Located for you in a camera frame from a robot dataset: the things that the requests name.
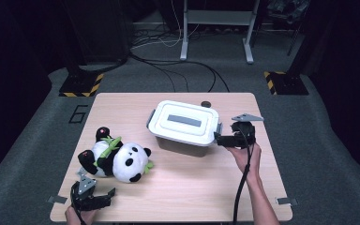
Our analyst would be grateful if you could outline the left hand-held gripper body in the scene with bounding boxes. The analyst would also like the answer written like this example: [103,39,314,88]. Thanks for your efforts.
[69,172,98,212]

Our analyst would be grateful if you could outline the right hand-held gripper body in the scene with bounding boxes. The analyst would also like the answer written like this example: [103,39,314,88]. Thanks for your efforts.
[231,112,265,148]

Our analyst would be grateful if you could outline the panda plush toy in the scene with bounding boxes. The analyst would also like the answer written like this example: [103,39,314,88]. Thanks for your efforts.
[77,126,155,184]

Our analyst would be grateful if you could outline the clear plastic storage box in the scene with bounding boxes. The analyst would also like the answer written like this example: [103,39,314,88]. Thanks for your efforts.
[145,108,224,158]

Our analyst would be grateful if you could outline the white box lid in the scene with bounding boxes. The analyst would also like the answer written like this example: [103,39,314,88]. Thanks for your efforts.
[147,99,220,147]

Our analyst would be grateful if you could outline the person's left hand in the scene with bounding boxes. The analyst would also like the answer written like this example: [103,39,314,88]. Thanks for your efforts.
[64,205,98,225]

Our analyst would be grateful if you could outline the person's right hand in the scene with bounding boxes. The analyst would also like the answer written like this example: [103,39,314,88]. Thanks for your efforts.
[226,141,263,183]

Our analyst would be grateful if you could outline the grey tape piece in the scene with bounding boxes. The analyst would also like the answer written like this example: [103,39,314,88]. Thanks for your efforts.
[276,196,299,206]
[47,194,68,205]

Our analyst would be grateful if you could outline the black striped stand base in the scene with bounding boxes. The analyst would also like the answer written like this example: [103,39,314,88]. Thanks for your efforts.
[58,72,105,98]
[263,70,310,97]

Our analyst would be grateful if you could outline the dark equipment pile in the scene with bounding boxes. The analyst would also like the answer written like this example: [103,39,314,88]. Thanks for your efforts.
[266,0,311,25]

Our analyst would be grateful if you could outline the large black box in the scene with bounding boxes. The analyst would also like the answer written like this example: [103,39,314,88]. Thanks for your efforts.
[60,0,133,65]

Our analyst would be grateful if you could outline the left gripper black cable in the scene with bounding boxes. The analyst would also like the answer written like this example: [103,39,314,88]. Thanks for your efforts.
[70,191,88,225]

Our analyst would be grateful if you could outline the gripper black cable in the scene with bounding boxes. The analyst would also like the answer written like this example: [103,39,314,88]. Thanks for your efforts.
[232,124,257,225]
[70,191,88,225]

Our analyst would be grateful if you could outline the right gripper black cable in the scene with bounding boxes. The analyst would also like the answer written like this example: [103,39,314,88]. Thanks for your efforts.
[232,124,257,225]

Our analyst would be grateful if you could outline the thin black floor cable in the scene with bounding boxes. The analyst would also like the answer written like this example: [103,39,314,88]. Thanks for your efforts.
[146,64,190,94]

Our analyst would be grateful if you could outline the thick black floor cable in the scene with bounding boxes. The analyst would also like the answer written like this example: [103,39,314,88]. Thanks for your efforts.
[128,52,231,94]

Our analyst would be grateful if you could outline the white floor cable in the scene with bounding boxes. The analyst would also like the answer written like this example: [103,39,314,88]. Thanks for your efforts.
[130,0,202,50]

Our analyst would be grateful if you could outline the white metal stand frame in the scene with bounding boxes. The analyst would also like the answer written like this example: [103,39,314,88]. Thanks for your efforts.
[179,0,261,66]

